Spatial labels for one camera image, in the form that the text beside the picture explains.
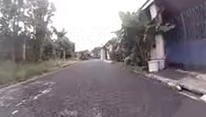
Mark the white pillar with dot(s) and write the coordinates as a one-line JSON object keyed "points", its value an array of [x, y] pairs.
{"points": [[103, 53]]}

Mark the bushy green plants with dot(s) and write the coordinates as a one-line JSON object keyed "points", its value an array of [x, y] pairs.
{"points": [[133, 39]]}

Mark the grey asphalt road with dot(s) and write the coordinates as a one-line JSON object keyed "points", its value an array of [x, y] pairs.
{"points": [[92, 95]]}

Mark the white box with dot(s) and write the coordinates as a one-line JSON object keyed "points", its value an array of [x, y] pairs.
{"points": [[153, 66]]}

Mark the row of trees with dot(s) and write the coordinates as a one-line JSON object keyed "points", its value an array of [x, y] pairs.
{"points": [[26, 31]]}

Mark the grass verge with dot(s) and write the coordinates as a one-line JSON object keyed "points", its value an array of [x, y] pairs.
{"points": [[21, 69]]}

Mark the concrete kerb and driveway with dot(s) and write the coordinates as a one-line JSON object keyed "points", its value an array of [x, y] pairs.
{"points": [[188, 82]]}

